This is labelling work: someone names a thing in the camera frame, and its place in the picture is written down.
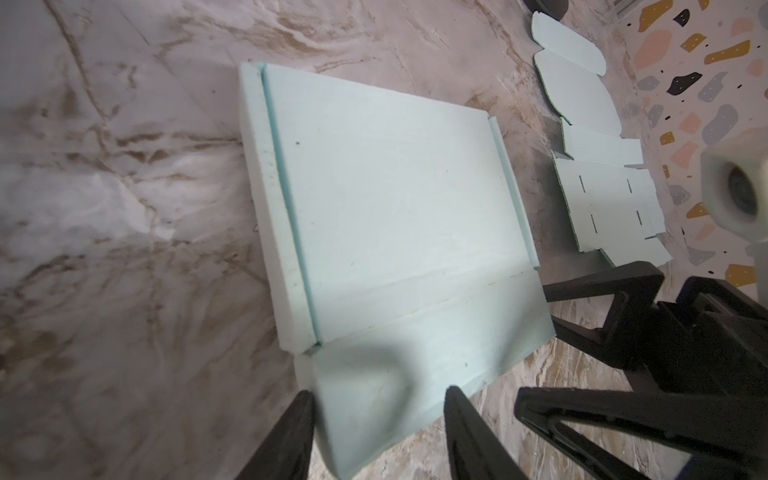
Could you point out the black microphone stand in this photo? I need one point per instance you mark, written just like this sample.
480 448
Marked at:
556 9

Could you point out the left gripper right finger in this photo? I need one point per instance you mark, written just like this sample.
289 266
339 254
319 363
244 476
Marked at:
474 451

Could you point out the mint paper box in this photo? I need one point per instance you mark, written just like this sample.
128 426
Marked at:
611 198
398 252

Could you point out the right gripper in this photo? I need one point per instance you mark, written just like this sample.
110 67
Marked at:
711 341

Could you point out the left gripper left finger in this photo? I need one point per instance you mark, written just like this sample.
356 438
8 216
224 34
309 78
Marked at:
286 451

